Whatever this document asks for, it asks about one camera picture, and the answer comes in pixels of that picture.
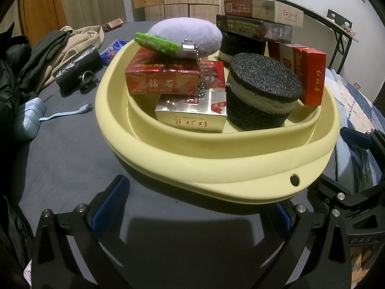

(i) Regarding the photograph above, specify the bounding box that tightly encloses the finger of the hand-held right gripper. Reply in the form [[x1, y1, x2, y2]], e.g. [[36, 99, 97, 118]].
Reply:
[[307, 173, 358, 215], [341, 126, 385, 160]]

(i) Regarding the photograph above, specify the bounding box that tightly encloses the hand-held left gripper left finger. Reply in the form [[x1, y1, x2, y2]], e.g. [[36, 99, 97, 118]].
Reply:
[[32, 175, 130, 289]]

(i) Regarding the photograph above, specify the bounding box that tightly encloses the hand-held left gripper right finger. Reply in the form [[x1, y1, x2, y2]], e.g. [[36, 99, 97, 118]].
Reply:
[[259, 202, 352, 289]]

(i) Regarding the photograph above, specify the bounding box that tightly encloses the large red cigarette box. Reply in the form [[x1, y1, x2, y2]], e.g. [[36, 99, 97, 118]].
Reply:
[[268, 42, 327, 107]]

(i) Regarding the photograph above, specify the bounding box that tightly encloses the pale yellow plastic basin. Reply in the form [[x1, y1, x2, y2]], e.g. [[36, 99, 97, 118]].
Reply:
[[96, 38, 341, 215]]

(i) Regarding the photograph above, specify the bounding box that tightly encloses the black grey foam cylinder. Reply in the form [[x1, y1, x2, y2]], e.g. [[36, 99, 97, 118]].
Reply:
[[218, 33, 267, 66], [225, 53, 303, 132]]

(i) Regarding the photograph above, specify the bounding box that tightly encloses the silver cigarette pack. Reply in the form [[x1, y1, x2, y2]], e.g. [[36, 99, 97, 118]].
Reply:
[[154, 89, 228, 133]]

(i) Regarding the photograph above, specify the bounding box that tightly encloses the glossy red cigarette box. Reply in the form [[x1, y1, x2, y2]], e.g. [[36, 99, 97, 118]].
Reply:
[[124, 49, 225, 97]]

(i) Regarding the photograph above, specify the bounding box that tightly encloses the dark red cigarette carton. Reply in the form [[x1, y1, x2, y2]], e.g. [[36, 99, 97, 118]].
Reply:
[[216, 14, 293, 44]]

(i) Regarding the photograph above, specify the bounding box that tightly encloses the silver red cigarette carton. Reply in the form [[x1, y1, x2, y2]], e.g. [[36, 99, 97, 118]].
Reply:
[[224, 0, 304, 29]]

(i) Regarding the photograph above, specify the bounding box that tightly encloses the green plastic charm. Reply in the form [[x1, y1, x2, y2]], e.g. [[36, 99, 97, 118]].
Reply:
[[134, 33, 181, 56]]

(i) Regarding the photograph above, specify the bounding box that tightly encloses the lilac plush ball keychain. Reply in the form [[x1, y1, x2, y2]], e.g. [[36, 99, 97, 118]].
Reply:
[[148, 17, 224, 60]]

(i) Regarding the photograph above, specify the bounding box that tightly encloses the blue white checkered blanket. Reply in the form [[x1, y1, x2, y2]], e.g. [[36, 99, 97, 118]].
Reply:
[[325, 69, 385, 190]]

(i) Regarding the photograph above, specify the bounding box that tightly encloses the grey bed sheet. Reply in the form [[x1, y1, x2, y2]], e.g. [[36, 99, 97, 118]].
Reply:
[[6, 20, 385, 289]]

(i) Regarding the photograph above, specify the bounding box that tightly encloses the light blue power bank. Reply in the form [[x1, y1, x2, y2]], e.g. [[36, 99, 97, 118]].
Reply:
[[11, 97, 48, 141]]

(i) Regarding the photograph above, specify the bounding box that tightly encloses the black chair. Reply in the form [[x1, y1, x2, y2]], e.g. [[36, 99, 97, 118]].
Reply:
[[326, 9, 353, 31]]

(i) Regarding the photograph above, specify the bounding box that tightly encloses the black folding table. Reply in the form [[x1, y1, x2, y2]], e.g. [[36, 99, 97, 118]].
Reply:
[[265, 0, 360, 76]]

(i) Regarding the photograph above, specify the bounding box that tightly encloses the black pouch with keyring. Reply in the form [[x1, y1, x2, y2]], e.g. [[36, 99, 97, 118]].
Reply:
[[52, 45, 102, 97]]

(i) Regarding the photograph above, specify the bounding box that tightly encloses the black jacket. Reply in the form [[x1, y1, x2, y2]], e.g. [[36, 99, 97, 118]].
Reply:
[[0, 22, 32, 247]]

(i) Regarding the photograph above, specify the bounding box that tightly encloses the blue snack packet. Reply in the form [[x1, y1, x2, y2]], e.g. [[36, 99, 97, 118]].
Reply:
[[100, 39, 127, 66]]

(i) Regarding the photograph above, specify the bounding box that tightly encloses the olive green jacket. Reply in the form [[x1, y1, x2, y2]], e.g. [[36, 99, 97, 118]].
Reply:
[[17, 32, 72, 94]]

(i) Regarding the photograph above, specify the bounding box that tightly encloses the small pink box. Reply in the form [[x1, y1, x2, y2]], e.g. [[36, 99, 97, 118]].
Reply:
[[102, 18, 124, 33]]

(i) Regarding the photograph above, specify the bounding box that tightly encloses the orange curtain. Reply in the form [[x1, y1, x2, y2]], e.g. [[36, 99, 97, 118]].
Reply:
[[16, 0, 67, 38]]

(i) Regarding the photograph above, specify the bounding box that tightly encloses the light blue cable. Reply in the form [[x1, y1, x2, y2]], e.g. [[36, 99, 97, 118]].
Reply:
[[39, 104, 96, 121]]

